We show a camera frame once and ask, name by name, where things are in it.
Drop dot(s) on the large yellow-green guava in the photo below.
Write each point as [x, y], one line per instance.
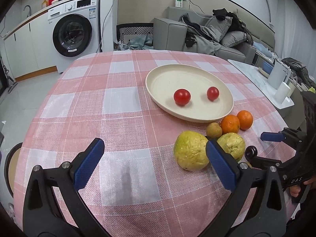
[190, 151]

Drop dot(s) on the large red tomato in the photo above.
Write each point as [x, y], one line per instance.
[182, 97]

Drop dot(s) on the small red tomato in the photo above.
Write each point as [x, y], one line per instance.
[212, 93]

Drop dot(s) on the person's right hand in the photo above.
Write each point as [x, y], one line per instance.
[295, 190]

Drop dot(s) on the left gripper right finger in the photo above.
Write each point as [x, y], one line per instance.
[267, 214]

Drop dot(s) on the grey sofa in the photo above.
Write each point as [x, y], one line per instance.
[169, 34]

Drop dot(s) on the white marble side table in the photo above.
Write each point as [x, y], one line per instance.
[260, 81]

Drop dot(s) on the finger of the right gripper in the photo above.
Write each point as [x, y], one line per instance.
[272, 136]
[251, 155]

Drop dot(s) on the small brown longan fruit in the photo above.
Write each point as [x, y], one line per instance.
[214, 130]

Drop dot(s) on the orange mandarin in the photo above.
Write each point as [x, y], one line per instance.
[230, 124]
[245, 119]

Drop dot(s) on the white cabinet counter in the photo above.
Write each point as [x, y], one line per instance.
[29, 46]

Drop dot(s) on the clothes pile on sofa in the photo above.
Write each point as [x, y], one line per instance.
[206, 38]

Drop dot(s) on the pink checkered tablecloth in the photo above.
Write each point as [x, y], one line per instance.
[137, 189]

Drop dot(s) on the black patterned chair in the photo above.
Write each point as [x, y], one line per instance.
[134, 36]

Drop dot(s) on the grey sofa cushion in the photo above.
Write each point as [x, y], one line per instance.
[233, 38]

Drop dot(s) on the small yellow guava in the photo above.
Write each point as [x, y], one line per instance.
[233, 144]

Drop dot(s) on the white washing machine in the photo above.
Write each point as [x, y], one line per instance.
[75, 31]

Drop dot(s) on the white box appliance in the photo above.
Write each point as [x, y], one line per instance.
[280, 73]

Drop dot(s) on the cream oval plate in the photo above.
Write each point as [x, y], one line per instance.
[163, 81]

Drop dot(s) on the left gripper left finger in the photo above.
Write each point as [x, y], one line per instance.
[53, 206]

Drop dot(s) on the round wooden stool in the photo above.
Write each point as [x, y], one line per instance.
[10, 167]

